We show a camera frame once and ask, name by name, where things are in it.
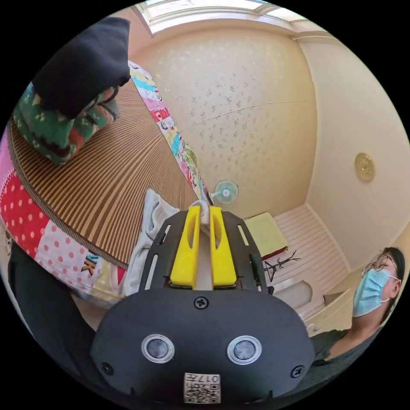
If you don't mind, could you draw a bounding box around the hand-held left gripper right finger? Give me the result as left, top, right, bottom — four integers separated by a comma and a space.
209, 206, 237, 290

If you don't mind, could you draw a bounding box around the pile of clothes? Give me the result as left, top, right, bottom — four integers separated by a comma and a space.
12, 16, 132, 164

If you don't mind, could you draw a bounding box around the round gold wall clock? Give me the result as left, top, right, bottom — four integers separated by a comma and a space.
354, 152, 376, 182

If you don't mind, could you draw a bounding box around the bed with striped woven mat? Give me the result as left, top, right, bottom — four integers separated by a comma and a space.
0, 61, 214, 304

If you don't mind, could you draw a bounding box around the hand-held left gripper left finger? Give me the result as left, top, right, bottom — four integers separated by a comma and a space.
170, 206, 202, 290

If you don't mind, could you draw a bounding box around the black coat stand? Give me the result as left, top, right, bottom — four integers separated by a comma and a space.
263, 250, 302, 283

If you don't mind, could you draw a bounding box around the window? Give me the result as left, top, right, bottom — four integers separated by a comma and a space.
134, 0, 308, 36

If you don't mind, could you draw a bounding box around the light blue electric fan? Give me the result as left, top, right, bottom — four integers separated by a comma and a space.
210, 179, 240, 205

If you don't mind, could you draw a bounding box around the white long sleeve shirt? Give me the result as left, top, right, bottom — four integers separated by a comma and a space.
123, 188, 213, 297

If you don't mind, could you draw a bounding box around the person's body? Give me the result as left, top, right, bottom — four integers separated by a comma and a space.
7, 238, 406, 403

